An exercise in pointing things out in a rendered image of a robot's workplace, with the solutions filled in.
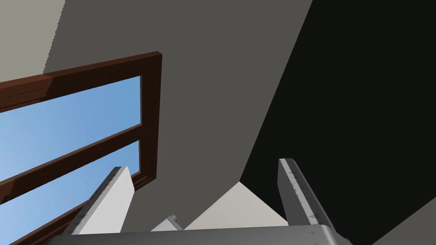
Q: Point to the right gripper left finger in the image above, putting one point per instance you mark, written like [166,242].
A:
[109,204]

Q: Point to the brown framed window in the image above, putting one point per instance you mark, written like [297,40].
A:
[68,136]

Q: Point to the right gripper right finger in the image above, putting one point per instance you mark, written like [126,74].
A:
[300,197]

